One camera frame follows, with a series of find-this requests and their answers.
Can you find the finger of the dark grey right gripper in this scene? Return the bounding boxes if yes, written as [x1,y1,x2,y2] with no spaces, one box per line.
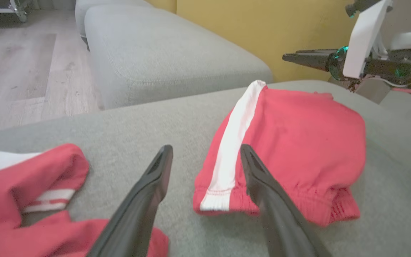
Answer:
[282,53,333,72]
[295,49,339,55]

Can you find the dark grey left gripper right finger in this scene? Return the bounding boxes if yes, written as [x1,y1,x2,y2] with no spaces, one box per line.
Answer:
[240,143,333,257]

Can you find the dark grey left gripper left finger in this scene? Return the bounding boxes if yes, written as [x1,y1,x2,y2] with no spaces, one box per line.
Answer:
[87,144,174,257]

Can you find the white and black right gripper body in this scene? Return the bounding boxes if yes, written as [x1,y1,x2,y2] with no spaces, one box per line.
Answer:
[328,0,411,89]

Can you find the red shorts with white stripe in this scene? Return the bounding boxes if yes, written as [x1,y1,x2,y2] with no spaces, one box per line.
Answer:
[192,80,367,227]

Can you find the yellow sofa backrest cushion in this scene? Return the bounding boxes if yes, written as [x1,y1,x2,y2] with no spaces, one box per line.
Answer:
[145,0,177,14]
[176,0,356,83]

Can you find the large grey sofa seat cushion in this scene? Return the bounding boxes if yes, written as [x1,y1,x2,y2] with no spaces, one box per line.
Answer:
[0,79,411,257]

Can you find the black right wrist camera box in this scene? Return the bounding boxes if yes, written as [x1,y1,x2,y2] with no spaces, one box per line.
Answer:
[345,0,393,17]

